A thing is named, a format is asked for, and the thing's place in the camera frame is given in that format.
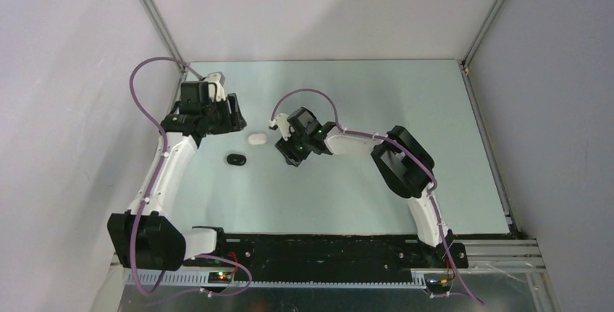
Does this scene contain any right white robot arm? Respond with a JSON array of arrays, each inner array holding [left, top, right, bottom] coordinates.
[[269, 107, 455, 267]]

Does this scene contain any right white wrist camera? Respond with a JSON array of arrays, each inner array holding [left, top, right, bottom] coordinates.
[[269, 113, 293, 141]]

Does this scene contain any left controller circuit board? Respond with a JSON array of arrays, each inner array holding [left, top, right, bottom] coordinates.
[[207, 271, 233, 284]]

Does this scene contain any right aluminium frame post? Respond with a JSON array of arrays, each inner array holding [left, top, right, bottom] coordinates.
[[460, 0, 508, 69]]

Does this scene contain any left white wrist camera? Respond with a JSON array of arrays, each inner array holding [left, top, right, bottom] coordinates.
[[202, 72, 227, 102]]

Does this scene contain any right controller circuit board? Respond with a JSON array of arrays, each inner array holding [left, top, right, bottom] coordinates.
[[425, 279, 453, 296]]

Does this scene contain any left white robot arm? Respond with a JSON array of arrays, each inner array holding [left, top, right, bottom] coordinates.
[[107, 72, 246, 271]]

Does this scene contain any grey slotted cable duct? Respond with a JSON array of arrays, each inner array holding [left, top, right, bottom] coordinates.
[[125, 271, 428, 290]]

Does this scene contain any aluminium frame post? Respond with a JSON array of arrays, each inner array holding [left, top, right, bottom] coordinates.
[[139, 0, 184, 61], [460, 0, 508, 69]]

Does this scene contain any black earbud charging case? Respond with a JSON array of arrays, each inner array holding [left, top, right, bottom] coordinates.
[[226, 153, 247, 166]]

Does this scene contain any controller circuit board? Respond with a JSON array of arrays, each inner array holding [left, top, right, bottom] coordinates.
[[207, 271, 233, 284], [425, 279, 453, 296]]

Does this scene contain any left aluminium frame post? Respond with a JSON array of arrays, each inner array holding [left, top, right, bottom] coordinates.
[[139, 0, 184, 61]]

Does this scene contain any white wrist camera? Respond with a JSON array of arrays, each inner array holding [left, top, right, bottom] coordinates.
[[202, 72, 227, 102], [269, 113, 293, 141]]

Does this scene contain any white earbud charging case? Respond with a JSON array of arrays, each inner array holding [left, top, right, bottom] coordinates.
[[248, 132, 268, 146]]

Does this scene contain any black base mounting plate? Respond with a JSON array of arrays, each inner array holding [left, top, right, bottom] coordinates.
[[184, 233, 468, 284]]

